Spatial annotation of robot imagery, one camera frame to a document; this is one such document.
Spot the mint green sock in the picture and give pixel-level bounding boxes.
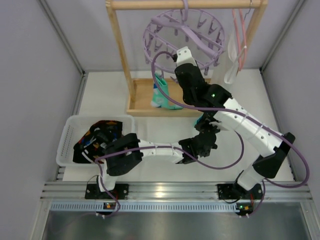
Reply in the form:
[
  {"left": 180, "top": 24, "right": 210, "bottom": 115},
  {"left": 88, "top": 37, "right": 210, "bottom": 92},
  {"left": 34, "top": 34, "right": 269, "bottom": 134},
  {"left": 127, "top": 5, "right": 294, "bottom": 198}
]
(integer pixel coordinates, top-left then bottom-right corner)
[
  {"left": 193, "top": 117, "right": 202, "bottom": 127},
  {"left": 150, "top": 73, "right": 183, "bottom": 110}
]

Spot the purple round clip hanger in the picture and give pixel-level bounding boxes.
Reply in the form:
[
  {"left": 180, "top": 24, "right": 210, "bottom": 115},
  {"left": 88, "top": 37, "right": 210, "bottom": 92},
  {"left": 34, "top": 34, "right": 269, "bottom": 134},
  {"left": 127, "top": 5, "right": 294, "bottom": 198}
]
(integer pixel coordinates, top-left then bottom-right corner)
[{"left": 142, "top": 7, "right": 226, "bottom": 75}]

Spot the black blue sock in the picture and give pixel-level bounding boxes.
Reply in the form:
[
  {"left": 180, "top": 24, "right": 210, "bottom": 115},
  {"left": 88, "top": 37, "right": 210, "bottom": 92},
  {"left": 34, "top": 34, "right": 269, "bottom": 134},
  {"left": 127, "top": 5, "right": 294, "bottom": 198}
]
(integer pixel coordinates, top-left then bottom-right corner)
[{"left": 72, "top": 129, "right": 119, "bottom": 164}]

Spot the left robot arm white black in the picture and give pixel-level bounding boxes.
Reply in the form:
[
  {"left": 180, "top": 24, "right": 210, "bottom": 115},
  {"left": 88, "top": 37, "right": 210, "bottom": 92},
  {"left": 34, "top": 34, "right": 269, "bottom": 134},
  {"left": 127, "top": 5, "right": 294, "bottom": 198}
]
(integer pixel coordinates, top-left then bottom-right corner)
[{"left": 97, "top": 119, "right": 220, "bottom": 192}]

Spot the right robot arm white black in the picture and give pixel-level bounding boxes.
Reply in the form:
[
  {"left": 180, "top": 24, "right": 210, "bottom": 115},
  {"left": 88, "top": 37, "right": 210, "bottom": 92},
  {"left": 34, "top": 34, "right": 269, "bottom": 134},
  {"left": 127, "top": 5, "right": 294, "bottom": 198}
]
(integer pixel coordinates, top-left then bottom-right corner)
[{"left": 174, "top": 63, "right": 295, "bottom": 195}]

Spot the pink clothes hanger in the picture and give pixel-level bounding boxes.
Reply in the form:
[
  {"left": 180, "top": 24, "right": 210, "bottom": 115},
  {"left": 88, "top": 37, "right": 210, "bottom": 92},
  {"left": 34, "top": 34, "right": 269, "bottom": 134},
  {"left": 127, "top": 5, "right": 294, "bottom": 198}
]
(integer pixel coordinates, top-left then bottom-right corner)
[{"left": 232, "top": 9, "right": 248, "bottom": 72}]

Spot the white hanging cloth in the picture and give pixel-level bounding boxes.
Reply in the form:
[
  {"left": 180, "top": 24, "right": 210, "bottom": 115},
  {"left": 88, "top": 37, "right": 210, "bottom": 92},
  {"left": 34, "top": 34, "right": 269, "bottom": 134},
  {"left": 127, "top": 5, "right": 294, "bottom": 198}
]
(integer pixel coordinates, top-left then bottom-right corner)
[{"left": 223, "top": 30, "right": 242, "bottom": 86}]

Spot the wooden clothes rack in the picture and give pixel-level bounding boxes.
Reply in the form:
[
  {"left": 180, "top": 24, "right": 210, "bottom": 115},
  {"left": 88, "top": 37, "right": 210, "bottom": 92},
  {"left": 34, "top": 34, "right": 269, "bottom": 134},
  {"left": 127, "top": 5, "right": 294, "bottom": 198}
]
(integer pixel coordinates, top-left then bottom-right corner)
[{"left": 105, "top": 0, "right": 268, "bottom": 117}]

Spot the black red yellow argyle sock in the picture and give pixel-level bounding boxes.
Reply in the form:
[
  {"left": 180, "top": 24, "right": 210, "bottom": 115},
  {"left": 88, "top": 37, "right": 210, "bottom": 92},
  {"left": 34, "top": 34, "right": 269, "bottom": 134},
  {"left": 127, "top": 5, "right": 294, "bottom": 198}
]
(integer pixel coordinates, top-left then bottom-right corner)
[{"left": 84, "top": 120, "right": 123, "bottom": 140}]

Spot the white plastic basket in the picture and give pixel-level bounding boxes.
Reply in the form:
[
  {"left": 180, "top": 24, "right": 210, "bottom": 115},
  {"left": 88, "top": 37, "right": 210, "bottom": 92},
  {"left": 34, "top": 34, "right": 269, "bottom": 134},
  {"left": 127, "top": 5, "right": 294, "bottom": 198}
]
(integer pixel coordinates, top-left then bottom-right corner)
[{"left": 56, "top": 114, "right": 136, "bottom": 167}]

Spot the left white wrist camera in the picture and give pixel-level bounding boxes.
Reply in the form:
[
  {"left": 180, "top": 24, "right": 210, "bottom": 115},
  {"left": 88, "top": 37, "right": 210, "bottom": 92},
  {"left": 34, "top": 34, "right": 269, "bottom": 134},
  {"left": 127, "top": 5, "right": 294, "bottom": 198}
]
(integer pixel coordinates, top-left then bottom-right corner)
[{"left": 209, "top": 121, "right": 231, "bottom": 131}]

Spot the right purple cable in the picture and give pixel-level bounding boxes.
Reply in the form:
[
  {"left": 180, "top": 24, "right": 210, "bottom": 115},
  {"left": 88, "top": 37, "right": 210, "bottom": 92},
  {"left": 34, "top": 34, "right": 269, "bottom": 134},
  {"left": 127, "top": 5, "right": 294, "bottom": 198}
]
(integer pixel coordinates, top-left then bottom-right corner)
[{"left": 151, "top": 51, "right": 311, "bottom": 187}]

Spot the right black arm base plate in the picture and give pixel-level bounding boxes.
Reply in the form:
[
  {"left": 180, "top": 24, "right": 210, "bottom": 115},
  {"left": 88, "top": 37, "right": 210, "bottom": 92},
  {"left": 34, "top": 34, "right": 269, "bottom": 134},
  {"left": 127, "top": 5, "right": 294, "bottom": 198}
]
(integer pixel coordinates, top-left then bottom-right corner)
[{"left": 217, "top": 183, "right": 263, "bottom": 200}]

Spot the aluminium rail frame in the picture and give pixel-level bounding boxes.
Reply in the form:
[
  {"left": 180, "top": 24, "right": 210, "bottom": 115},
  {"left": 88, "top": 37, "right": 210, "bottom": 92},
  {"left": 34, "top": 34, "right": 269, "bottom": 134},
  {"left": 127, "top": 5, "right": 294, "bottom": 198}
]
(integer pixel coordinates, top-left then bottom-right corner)
[{"left": 40, "top": 181, "right": 315, "bottom": 214}]

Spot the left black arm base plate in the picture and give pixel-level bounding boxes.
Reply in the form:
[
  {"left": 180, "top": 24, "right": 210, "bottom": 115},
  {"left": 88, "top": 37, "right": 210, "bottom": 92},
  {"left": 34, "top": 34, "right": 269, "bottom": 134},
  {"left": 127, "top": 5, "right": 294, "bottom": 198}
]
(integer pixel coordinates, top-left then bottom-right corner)
[{"left": 84, "top": 183, "right": 129, "bottom": 200}]

